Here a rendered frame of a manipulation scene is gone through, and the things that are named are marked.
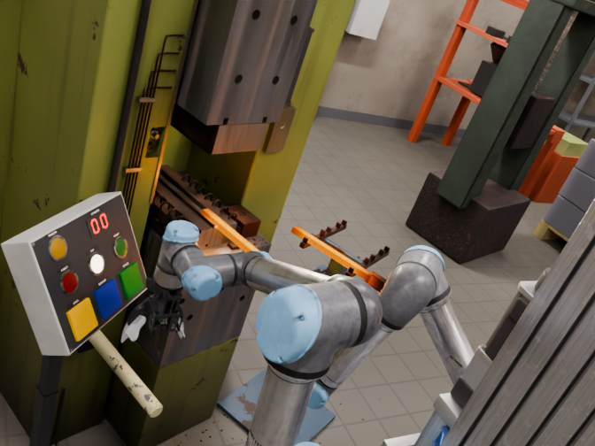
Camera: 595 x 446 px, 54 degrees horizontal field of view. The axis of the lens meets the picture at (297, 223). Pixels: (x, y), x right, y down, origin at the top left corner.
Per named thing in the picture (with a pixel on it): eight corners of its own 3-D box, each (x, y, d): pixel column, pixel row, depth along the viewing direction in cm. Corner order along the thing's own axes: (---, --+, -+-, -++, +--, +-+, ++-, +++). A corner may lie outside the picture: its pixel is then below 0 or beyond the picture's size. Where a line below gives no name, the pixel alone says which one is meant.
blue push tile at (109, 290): (122, 304, 149) (115, 278, 147) (105, 320, 143) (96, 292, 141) (117, 304, 150) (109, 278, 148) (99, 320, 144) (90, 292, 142)
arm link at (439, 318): (467, 450, 155) (379, 271, 147) (473, 416, 168) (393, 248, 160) (512, 444, 149) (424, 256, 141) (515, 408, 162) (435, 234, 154)
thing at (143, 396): (163, 415, 172) (166, 402, 170) (147, 422, 168) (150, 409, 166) (88, 322, 195) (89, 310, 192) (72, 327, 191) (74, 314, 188)
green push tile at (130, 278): (144, 286, 159) (136, 261, 156) (128, 300, 152) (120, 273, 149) (138, 287, 159) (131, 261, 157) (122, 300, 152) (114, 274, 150)
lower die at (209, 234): (231, 242, 204) (237, 221, 200) (185, 252, 189) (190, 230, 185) (163, 182, 225) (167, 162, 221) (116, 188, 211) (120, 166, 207)
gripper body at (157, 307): (148, 335, 138) (158, 295, 132) (140, 311, 144) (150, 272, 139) (180, 333, 142) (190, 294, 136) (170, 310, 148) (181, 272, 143)
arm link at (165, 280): (153, 257, 137) (186, 257, 141) (149, 272, 139) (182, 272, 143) (161, 276, 131) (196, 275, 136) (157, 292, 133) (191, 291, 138)
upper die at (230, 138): (259, 149, 188) (268, 123, 183) (211, 154, 173) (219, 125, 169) (182, 96, 209) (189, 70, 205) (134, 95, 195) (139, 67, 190)
